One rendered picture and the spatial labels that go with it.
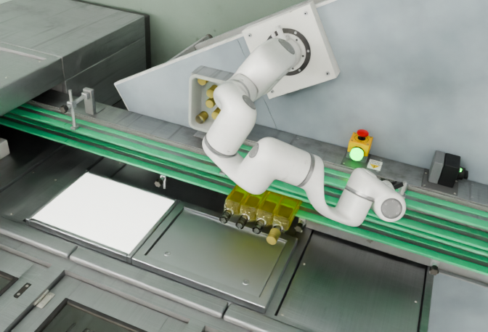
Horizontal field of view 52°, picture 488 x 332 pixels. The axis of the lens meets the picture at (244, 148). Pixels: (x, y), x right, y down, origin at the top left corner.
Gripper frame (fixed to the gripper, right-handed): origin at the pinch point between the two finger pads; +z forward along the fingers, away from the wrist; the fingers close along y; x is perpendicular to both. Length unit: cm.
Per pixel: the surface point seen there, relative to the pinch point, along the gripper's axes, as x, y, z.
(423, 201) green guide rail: -11.4, 17.1, 11.6
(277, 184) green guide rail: 3.8, -26.0, 24.0
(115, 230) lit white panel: 3, -84, 21
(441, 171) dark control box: -4.5, 26.0, 15.1
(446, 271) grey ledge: -40, 22, 24
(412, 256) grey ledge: -33.4, 12.5, 26.3
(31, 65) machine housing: 71, -110, 54
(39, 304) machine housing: -8, -104, -4
